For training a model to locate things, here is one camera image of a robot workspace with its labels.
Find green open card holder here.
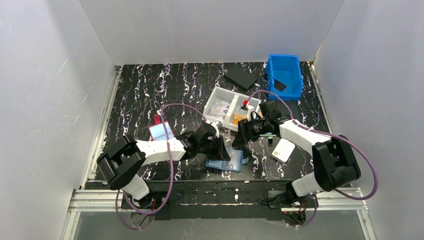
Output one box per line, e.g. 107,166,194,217
259,133,278,145

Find blue plastic bin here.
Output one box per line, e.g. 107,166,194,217
265,54,304,101

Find blue leather card holder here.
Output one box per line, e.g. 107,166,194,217
205,147,249,173

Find white power bank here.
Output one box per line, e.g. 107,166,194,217
271,138,296,163

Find orange card in tray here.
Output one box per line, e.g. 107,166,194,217
231,113,248,126

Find white cards in tray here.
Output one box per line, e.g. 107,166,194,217
208,98,231,120

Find black card in bin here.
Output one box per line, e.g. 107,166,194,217
273,79,287,92

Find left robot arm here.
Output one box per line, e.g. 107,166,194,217
96,123,231,200

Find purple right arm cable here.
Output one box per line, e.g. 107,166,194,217
241,90,379,229

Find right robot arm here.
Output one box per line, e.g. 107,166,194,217
232,100,361,202

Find white divided plastic tray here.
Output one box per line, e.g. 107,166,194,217
203,86,249,131

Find black box on table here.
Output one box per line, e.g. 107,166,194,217
224,65,258,91

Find red open card holder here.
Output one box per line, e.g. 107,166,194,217
148,113,175,141

